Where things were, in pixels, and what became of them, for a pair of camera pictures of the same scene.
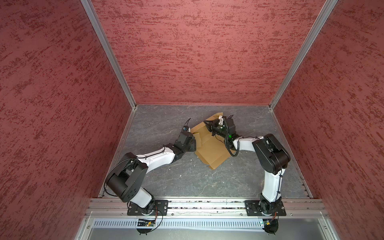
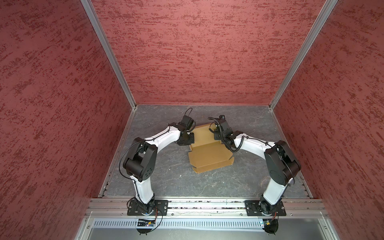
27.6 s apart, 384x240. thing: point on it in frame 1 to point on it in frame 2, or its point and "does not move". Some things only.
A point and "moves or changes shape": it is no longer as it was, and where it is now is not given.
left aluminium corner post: x=92 y=13 does not move
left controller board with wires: x=145 y=226 does not move
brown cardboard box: x=210 y=149 moves or changes shape
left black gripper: x=193 y=145 to x=191 y=141
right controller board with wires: x=271 y=227 does not move
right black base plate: x=253 y=208 does not move
